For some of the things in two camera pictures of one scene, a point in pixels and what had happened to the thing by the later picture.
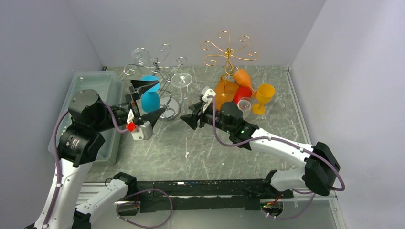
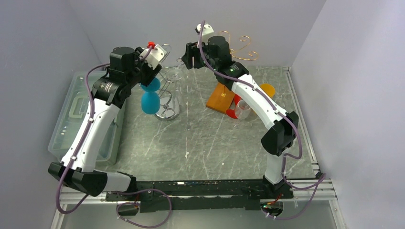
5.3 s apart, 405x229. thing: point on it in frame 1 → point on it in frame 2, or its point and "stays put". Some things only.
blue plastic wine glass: [150, 100] stays put
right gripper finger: [191, 119] → [192, 54]
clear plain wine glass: [182, 80] → [175, 75]
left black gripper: [132, 104] → [150, 73]
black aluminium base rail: [256, 193] stays put
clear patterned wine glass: [244, 105] stays put
